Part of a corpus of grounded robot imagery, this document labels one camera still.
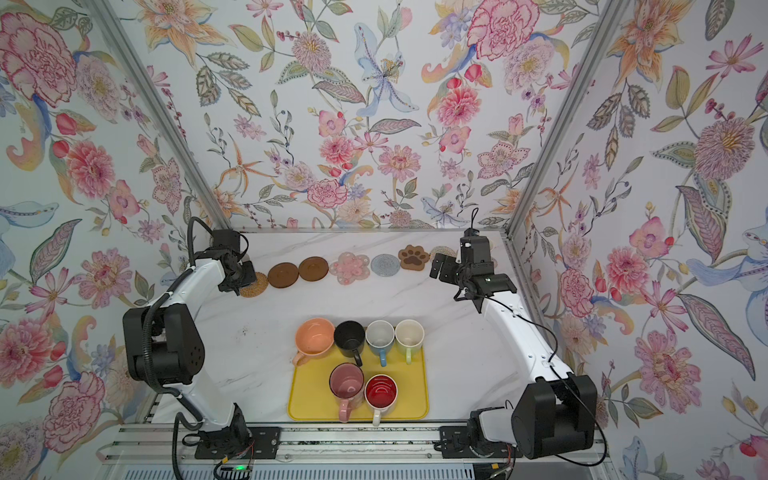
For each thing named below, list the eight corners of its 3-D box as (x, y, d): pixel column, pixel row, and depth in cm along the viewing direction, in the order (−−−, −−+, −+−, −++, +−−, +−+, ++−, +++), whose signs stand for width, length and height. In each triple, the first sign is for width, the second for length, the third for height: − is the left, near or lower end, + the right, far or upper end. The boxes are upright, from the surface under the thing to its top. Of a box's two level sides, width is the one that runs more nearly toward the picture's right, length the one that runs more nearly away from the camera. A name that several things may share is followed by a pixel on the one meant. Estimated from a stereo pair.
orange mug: (295, 368, 87) (289, 358, 81) (302, 329, 94) (297, 318, 89) (331, 368, 87) (327, 358, 81) (335, 329, 94) (332, 318, 89)
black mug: (335, 370, 87) (331, 357, 79) (339, 335, 94) (335, 320, 86) (364, 370, 87) (362, 357, 79) (365, 335, 94) (364, 320, 86)
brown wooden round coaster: (266, 287, 107) (264, 284, 106) (272, 265, 114) (271, 262, 112) (295, 287, 108) (294, 284, 106) (300, 265, 114) (299, 262, 112)
